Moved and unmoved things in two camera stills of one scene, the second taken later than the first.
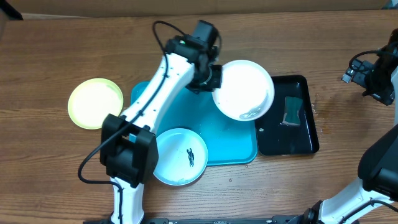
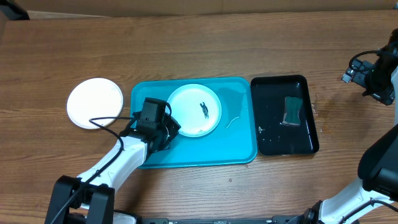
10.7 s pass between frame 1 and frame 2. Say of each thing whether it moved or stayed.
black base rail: stayed
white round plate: moved
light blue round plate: moved
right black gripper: stayed
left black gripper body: moved
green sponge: stayed
